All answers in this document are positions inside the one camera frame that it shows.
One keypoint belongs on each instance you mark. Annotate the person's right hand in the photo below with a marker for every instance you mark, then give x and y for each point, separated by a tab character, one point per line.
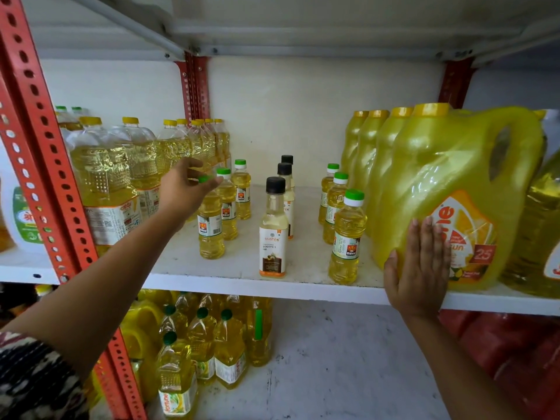
418	284

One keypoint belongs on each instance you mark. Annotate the person's left hand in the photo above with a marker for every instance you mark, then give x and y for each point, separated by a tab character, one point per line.
177	192

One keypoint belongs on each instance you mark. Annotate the person's right little finger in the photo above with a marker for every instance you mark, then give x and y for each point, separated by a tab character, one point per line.
446	255

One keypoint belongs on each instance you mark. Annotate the person's left thumb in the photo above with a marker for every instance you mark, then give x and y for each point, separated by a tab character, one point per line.
210	184

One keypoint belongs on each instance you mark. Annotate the person's right middle finger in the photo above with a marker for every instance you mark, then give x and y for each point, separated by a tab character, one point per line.
426	238

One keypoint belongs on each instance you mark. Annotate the person's right thumb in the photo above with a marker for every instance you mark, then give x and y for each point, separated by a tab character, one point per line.
392	271

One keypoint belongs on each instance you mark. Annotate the big yellow oil jug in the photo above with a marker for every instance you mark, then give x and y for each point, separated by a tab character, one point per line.
367	153
385	161
437	170
352	144

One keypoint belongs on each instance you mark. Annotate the person's left forearm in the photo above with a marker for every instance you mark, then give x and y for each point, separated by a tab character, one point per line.
96	288

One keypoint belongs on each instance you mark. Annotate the person's right forearm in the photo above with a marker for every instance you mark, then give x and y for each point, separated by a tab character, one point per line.
455	371

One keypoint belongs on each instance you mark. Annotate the small green-cap oil bottle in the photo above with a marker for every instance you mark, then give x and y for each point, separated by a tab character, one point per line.
326	188
345	258
241	188
211	240
334	201
228	214

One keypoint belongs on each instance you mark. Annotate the row of slim yellow-cap bottles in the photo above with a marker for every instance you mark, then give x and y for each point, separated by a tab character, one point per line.
175	144

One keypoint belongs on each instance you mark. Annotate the large yellow-cap oil bottle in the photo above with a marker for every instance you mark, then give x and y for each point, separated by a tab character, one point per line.
140	161
100	179

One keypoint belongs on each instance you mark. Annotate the black-cap coconut oil bottle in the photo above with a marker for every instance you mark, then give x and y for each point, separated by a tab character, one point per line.
273	244
288	205
287	159

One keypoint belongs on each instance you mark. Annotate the white metal shelf board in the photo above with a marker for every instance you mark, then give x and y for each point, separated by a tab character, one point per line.
306	258
306	21
341	367

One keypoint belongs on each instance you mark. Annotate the clear oil jug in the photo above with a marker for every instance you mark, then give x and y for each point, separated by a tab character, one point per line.
538	223

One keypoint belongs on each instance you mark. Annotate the stack of red packets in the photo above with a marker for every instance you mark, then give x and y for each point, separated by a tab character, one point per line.
516	345

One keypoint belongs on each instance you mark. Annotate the large green-cap oil bottle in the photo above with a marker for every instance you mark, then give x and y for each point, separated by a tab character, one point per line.
78	111
63	118

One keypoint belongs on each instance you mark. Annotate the yellow plastic oil can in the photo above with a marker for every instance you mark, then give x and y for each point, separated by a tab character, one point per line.
135	328

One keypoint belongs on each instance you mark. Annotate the cluster of medium green-cap bottles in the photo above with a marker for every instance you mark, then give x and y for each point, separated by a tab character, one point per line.
229	349

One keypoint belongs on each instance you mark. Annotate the white jug green label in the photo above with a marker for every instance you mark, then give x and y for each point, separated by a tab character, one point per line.
24	218

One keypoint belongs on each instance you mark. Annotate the dark packaged goods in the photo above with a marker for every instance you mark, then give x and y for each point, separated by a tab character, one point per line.
17	301

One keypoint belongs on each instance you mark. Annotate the patterned dark sleeve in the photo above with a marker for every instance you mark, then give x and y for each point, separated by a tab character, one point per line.
35	380

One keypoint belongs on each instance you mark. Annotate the red perforated shelf post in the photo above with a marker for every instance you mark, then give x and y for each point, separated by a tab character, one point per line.
194	87
30	83
455	83

